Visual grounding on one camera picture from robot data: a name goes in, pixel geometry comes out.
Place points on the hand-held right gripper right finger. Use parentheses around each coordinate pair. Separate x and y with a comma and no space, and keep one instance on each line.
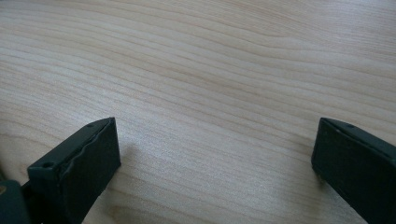
(358,168)

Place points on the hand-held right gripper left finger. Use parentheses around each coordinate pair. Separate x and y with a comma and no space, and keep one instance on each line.
(77,174)

